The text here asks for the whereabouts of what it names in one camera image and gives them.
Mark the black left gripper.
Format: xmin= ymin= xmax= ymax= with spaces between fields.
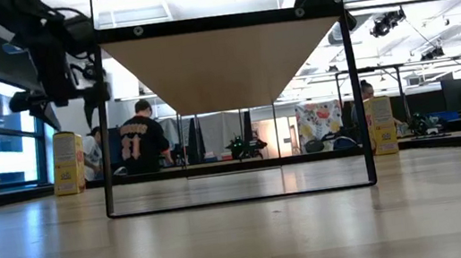
xmin=4 ymin=51 xmax=115 ymax=139

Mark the yellow cereal box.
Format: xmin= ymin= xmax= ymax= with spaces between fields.
xmin=46 ymin=128 xmax=90 ymax=198
xmin=362 ymin=95 xmax=400 ymax=158

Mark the person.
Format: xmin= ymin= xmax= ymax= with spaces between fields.
xmin=111 ymin=96 xmax=175 ymax=177
xmin=344 ymin=77 xmax=380 ymax=131
xmin=78 ymin=125 xmax=108 ymax=183

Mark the floral patterned cloth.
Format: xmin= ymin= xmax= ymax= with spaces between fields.
xmin=293 ymin=99 xmax=348 ymax=154

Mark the black ceiling camera rig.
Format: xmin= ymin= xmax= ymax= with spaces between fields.
xmin=367 ymin=8 xmax=409 ymax=39

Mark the wooden shelf with black frame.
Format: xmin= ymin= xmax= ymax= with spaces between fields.
xmin=76 ymin=0 xmax=379 ymax=223

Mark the black background rig frame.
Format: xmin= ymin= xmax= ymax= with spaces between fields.
xmin=334 ymin=62 xmax=411 ymax=132

